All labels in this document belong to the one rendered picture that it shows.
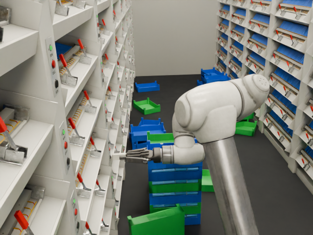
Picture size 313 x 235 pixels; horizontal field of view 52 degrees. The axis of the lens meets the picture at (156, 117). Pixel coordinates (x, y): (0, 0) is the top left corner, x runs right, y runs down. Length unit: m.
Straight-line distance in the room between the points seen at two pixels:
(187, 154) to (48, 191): 0.87
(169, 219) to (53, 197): 1.08
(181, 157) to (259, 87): 0.62
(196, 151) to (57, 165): 0.91
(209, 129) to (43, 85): 0.51
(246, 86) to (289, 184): 1.53
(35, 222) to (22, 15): 0.41
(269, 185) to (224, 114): 1.52
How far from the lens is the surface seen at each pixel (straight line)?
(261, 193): 2.36
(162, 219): 1.78
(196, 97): 0.97
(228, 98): 1.01
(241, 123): 3.30
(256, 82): 1.06
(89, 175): 1.23
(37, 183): 0.80
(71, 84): 0.96
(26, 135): 0.66
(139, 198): 2.25
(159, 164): 1.78
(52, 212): 0.77
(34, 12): 0.66
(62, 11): 0.92
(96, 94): 1.42
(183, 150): 1.54
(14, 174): 0.55
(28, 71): 0.69
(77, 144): 1.02
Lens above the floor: 1.34
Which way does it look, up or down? 23 degrees down
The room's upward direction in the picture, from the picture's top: 2 degrees counter-clockwise
